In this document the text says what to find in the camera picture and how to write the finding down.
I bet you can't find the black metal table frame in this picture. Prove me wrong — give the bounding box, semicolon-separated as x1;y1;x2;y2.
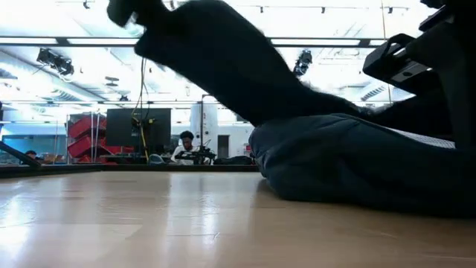
0;141;260;179

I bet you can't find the red bin rack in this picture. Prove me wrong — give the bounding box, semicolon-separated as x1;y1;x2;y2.
67;113;135;165

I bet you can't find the navy blue backpack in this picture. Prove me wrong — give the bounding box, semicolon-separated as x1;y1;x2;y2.
106;0;476;220

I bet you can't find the black monitor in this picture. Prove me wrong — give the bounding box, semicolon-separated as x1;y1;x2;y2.
106;107;172;156

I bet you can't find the white pillar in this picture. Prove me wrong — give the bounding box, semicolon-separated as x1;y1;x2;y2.
190;102;219;157

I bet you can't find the black ceiling-mounted camera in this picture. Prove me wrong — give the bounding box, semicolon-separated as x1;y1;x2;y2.
292;50;314;78
36;47;75;78

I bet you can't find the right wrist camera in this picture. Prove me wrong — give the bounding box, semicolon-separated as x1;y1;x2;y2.
362;32;442;95

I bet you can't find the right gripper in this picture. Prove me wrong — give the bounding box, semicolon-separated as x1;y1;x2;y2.
407;0;476;150

